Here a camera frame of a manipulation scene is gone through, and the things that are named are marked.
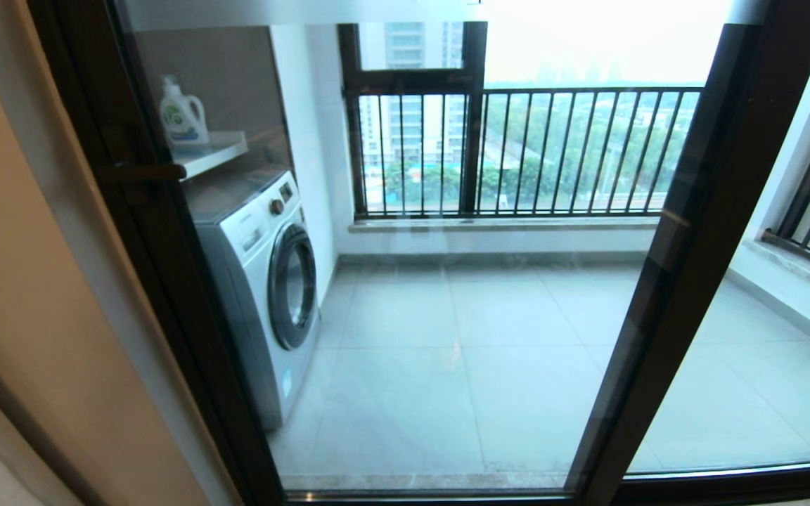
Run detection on white front-load washing machine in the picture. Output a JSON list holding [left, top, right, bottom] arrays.
[[187, 169, 321, 429]]

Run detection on long black balcony railing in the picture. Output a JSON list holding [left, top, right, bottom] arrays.
[[345, 86, 705, 217]]

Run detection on dark framed sliding glass door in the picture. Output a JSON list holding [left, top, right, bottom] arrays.
[[25, 0, 810, 506]]

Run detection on dark window frame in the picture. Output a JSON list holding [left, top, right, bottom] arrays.
[[338, 21, 488, 217]]

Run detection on white detergent bottle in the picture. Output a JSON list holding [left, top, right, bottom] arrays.
[[159, 75, 210, 147]]

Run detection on long grey stone sill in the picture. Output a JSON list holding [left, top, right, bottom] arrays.
[[347, 216, 662, 233]]

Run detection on short grey stone sill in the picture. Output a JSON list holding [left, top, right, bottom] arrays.
[[742, 238, 810, 304]]

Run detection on white wall shelf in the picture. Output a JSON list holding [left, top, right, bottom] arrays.
[[173, 130, 250, 182]]

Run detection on brown framed fixed glass door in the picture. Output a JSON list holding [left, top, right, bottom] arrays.
[[623, 0, 810, 493]]

